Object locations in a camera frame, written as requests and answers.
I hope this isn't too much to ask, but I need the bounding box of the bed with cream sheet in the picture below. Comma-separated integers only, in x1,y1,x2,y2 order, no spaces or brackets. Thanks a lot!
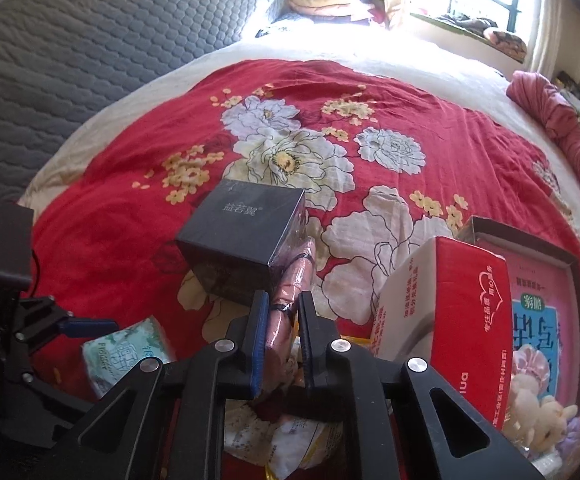
17,20,580,311

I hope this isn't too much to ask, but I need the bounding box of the dark cube box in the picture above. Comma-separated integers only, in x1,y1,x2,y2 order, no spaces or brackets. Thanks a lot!
175,178,307,307

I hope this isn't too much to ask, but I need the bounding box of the green window sill mat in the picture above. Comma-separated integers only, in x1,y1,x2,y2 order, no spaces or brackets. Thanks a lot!
410,12,496,41

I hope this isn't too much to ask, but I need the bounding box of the grey quilted headboard cover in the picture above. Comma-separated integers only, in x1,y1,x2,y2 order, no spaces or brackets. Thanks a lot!
0,0,291,221

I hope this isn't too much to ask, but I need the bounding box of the red floral blanket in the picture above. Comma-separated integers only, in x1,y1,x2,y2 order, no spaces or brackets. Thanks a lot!
27,59,580,480

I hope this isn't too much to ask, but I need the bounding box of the dark clothes pile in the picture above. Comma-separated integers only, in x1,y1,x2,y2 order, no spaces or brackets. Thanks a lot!
440,12,501,31

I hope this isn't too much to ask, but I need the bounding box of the pink book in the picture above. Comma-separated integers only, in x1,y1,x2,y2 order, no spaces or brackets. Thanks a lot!
475,240,578,411

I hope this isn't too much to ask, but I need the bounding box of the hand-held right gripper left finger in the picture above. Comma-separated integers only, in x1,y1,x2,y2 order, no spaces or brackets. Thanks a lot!
44,290,271,480

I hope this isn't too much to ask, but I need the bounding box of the green tissue packet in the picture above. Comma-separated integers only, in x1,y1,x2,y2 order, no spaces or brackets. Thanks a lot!
80,316,178,401

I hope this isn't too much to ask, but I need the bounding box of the red tissue pack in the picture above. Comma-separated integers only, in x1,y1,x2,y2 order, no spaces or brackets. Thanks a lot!
370,236,513,431

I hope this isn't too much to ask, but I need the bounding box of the white printed plastic packet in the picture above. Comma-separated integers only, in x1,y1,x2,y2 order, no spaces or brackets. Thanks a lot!
222,400,345,480

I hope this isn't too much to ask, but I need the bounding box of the pink quilt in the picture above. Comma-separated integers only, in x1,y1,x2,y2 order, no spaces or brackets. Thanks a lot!
506,70,580,256

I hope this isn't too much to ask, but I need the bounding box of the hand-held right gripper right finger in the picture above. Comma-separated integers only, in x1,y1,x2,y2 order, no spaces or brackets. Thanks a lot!
297,291,546,480

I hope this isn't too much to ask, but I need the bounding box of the cream and purple plush toy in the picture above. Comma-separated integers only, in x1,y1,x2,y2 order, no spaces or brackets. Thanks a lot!
500,372,580,461

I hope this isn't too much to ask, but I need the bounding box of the floral pillow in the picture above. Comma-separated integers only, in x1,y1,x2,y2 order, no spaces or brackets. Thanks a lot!
482,25,528,63

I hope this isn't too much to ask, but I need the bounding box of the pink cloth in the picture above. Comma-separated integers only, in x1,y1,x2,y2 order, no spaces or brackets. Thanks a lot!
262,236,317,391

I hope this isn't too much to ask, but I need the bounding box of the shallow cardboard box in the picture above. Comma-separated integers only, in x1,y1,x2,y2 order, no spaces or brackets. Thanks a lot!
457,216,580,476

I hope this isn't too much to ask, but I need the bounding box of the pink satin scrunchie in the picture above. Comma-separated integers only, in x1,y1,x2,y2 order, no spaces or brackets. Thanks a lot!
512,347,551,396

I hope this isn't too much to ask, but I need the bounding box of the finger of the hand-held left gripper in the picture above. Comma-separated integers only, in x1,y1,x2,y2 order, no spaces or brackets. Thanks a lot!
17,297,120,356
17,372,95,423

